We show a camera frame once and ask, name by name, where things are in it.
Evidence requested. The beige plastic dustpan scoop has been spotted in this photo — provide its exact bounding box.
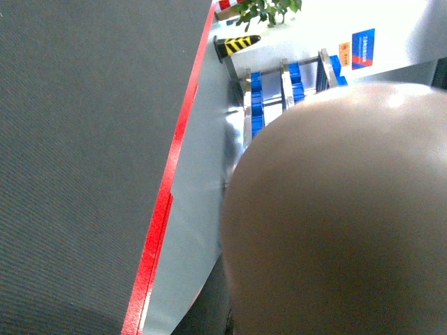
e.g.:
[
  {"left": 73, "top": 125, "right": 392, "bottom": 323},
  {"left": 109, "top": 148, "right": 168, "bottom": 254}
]
[{"left": 221, "top": 82, "right": 446, "bottom": 334}]

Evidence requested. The steel shelf rack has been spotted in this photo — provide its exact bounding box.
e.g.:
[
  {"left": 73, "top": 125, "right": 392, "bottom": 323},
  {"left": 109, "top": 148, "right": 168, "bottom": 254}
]
[{"left": 223, "top": 47, "right": 342, "bottom": 182}]

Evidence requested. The blue plastic bin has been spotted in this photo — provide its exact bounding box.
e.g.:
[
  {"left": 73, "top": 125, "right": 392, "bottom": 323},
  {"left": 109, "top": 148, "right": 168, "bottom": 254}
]
[
  {"left": 316, "top": 55, "right": 348, "bottom": 93},
  {"left": 251, "top": 72, "right": 265, "bottom": 137},
  {"left": 288, "top": 63, "right": 305, "bottom": 103}
]

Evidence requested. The yellow black striped bollard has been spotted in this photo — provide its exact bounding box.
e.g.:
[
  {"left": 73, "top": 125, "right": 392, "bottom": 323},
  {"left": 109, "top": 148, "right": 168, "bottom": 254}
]
[{"left": 212, "top": 35, "right": 261, "bottom": 64}]

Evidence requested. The green potted plant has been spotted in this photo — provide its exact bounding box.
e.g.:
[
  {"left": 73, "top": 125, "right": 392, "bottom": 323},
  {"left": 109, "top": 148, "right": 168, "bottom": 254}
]
[{"left": 235, "top": 0, "right": 302, "bottom": 32}]

